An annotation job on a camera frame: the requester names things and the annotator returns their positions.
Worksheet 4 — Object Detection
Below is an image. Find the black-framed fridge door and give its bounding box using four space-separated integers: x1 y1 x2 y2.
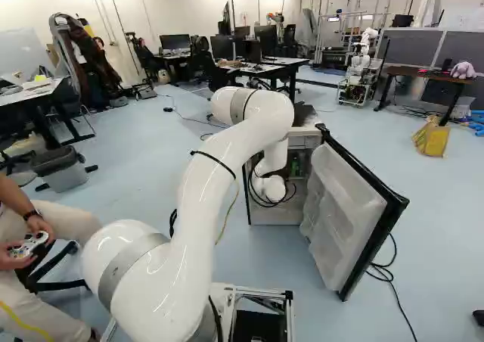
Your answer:
299 123 411 303

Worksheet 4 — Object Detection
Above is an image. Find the grey desk with black legs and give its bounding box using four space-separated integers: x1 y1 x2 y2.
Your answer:
0 76 97 151

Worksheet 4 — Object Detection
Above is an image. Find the white robot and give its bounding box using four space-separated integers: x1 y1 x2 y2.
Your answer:
337 26 383 107

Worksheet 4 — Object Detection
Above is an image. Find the grey trash bin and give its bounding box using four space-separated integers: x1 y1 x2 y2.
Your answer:
29 145 90 194

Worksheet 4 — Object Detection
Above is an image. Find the yellow folded floor sign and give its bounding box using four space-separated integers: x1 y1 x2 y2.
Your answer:
411 115 451 158

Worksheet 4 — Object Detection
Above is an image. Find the white game controller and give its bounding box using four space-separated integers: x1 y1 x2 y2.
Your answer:
6 230 51 260

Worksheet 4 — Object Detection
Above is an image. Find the small white fridge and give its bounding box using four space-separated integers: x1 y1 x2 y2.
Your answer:
241 121 327 226

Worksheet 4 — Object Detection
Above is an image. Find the brown desk with black legs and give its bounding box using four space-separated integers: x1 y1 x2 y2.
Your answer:
374 64 478 126

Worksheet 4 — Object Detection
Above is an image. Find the green bottle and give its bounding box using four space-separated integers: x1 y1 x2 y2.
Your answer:
290 154 304 179

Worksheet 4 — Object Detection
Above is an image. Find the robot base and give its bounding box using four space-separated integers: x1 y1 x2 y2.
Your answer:
100 281 296 342

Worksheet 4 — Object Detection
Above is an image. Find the person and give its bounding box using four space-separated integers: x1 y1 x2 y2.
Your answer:
0 172 104 342

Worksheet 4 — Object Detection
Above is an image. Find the purple plush toy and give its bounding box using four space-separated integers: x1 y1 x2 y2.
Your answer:
448 61 478 80

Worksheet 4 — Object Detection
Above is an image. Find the black floor cable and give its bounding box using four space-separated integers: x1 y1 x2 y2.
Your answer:
367 231 418 342

